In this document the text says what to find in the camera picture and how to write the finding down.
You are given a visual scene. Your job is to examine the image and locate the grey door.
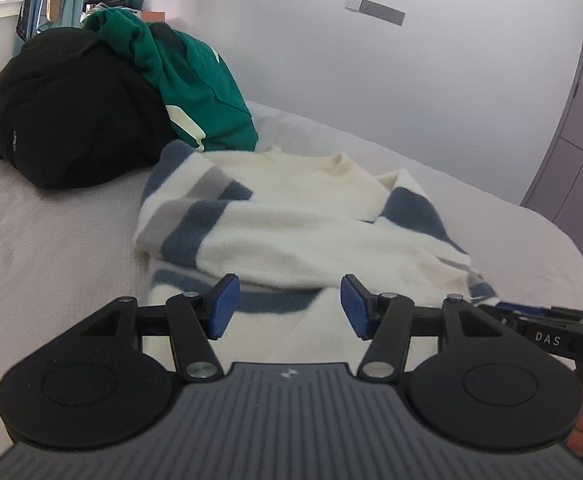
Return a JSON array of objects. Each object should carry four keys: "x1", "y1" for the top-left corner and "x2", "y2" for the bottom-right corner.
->
[{"x1": 520, "y1": 2, "x2": 583, "y2": 278}]

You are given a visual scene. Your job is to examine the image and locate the black garment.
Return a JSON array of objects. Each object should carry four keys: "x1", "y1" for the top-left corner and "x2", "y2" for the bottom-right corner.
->
[{"x1": 0, "y1": 27, "x2": 177, "y2": 191}]

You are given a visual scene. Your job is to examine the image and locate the grey bed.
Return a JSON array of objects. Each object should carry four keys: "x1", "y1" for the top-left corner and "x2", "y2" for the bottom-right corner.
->
[{"x1": 0, "y1": 100, "x2": 583, "y2": 471}]

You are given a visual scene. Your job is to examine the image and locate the cream blue-striped sweater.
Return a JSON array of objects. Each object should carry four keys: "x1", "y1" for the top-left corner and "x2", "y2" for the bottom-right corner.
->
[{"x1": 134, "y1": 140, "x2": 499, "y2": 363}]

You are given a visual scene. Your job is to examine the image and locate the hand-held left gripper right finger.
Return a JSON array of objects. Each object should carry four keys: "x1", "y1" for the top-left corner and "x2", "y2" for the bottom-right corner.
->
[{"x1": 340, "y1": 274, "x2": 517, "y2": 381}]

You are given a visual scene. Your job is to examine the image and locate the grey wall switch panel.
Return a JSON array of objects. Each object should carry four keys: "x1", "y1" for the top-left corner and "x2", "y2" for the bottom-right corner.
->
[{"x1": 346, "y1": 0, "x2": 406, "y2": 26}]

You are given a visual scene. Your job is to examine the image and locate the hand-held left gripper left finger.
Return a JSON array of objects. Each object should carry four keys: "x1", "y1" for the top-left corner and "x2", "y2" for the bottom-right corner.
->
[{"x1": 78, "y1": 273, "x2": 241, "y2": 383}]

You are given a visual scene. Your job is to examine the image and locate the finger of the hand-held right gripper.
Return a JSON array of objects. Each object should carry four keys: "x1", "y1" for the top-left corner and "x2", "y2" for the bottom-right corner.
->
[{"x1": 479, "y1": 301, "x2": 553, "y2": 333}]

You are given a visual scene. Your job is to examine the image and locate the green garment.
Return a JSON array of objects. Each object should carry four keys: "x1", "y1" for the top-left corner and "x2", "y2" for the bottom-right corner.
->
[{"x1": 82, "y1": 6, "x2": 259, "y2": 153}]

